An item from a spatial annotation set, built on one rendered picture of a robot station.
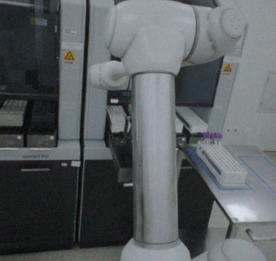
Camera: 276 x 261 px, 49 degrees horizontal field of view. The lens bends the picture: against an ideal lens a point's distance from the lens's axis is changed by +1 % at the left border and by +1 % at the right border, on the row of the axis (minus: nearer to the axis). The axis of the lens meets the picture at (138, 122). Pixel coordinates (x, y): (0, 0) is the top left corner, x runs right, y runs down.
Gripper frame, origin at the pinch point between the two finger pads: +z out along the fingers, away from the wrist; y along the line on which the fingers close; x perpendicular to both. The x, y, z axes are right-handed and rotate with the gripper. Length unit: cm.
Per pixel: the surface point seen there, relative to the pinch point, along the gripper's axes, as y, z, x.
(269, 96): -175, 14, -138
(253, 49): -143, -32, -139
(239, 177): -36.1, -1.5, 31.4
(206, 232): -49, 57, -1
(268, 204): -42, 2, 44
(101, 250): 8, 85, -21
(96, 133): 15.4, 7.3, -27.6
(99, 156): 13.9, 16.7, -18.5
